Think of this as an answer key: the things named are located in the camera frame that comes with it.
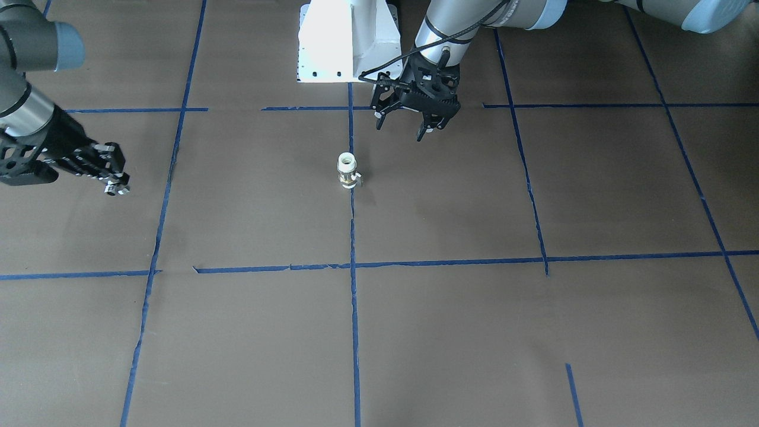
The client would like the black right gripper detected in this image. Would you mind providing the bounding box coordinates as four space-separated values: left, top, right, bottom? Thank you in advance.
2 109 129 191

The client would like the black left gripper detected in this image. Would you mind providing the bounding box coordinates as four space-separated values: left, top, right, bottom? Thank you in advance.
369 52 461 142

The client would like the chrome metal tee fitting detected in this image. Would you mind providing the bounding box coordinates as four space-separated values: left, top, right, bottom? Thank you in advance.
104 183 130 196

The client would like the white and brass PPR valve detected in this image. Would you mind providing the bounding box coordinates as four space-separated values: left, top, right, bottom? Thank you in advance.
337 152 363 189

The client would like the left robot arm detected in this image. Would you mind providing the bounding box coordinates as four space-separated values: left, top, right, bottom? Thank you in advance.
358 1 757 141

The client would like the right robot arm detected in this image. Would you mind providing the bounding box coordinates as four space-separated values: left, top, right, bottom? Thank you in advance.
1 1 130 196

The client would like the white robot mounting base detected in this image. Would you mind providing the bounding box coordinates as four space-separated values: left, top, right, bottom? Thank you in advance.
296 1 401 84

